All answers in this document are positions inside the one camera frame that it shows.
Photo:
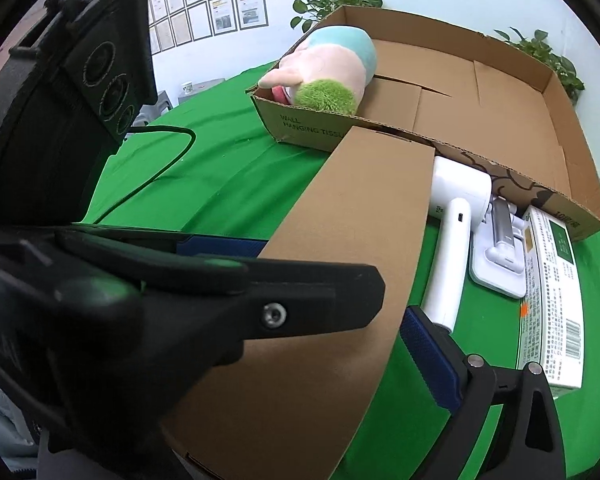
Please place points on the grey plastic stool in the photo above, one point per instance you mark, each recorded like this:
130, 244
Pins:
157, 107

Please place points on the person's grey clothing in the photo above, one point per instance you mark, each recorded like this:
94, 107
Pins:
5, 420

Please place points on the white cup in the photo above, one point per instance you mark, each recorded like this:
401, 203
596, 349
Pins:
188, 89

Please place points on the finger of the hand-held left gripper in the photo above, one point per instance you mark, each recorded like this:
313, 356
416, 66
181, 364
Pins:
215, 249
305, 295

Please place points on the white folding phone stand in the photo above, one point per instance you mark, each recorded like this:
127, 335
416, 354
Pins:
495, 270

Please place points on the white and green medicine box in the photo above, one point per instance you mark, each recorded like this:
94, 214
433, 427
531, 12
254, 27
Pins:
550, 310

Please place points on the pink and green plush toy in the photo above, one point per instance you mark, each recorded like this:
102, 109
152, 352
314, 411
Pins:
330, 65

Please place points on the wall of framed certificates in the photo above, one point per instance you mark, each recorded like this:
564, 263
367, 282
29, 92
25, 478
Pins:
205, 5

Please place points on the brown cardboard insert tray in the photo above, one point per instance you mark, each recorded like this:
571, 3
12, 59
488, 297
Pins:
355, 210

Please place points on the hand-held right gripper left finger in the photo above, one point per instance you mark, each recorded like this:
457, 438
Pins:
110, 466

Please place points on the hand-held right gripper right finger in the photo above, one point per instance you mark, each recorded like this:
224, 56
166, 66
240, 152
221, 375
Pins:
425, 355

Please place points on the large brown cardboard box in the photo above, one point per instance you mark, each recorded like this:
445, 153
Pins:
480, 105

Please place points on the green potted plant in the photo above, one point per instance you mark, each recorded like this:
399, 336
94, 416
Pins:
555, 57
325, 2

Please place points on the white hair dryer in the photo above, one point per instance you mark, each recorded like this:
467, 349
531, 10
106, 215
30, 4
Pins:
447, 260

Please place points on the green tablecloth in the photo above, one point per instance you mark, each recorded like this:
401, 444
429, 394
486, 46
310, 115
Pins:
230, 185

